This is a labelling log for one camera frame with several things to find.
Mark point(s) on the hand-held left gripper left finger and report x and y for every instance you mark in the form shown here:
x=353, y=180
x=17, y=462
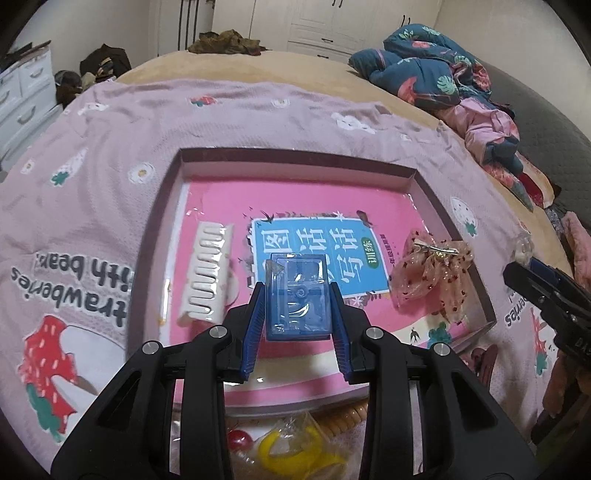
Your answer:
x=251, y=332

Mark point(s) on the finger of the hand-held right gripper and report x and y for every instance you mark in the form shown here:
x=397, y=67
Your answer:
x=551, y=270
x=531, y=286

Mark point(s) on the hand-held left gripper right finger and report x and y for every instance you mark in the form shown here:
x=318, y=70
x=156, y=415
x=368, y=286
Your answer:
x=339, y=337

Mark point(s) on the blue transparent plastic box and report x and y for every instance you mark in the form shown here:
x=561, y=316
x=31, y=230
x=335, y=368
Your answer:
x=298, y=300

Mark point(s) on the orange beaded hair clip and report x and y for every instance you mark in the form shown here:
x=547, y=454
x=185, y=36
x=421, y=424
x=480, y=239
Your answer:
x=344, y=417

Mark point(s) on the red cherry earrings card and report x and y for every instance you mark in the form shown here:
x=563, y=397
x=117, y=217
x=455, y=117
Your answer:
x=238, y=439

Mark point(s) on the yellow hoop earrings packet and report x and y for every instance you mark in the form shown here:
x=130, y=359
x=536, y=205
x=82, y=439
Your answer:
x=277, y=454

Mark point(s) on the shallow cardboard tray box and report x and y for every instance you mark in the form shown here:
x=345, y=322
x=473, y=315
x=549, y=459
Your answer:
x=295, y=161

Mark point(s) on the clear plastic hair clip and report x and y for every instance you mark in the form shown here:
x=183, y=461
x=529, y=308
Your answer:
x=524, y=249

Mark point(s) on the pink fluffy cloth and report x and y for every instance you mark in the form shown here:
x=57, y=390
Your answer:
x=577, y=240

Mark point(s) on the white hair claw clip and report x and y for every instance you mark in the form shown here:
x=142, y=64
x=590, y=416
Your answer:
x=207, y=272

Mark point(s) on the dark red hair clip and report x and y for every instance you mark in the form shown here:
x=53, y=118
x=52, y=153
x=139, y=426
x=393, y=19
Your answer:
x=485, y=364

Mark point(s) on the pink dotted bow hair clip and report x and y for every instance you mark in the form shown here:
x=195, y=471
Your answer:
x=429, y=272

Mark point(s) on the pink book with blue label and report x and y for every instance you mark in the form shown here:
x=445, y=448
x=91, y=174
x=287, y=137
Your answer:
x=300, y=203

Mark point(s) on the grey padded headboard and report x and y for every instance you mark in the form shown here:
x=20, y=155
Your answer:
x=545, y=124

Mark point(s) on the pink pajama garment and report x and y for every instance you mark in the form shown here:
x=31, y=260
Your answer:
x=485, y=124

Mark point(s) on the teal floral quilt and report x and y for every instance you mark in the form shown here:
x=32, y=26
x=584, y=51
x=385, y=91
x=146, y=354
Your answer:
x=415, y=60

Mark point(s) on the tan bed sheet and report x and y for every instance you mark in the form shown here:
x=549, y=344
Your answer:
x=277, y=69

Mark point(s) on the olive crumpled garment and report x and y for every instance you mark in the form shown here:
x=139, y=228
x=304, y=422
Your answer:
x=226, y=42

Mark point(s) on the dark clothes pile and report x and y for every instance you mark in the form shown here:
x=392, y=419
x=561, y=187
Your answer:
x=104, y=60

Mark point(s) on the white wardrobe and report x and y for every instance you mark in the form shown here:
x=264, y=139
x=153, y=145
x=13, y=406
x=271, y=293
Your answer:
x=323, y=23

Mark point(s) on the white chest of drawers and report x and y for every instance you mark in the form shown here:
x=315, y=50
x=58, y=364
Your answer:
x=25, y=97

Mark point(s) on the cluttered small items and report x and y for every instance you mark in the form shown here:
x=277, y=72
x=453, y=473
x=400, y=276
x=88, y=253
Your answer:
x=21, y=53

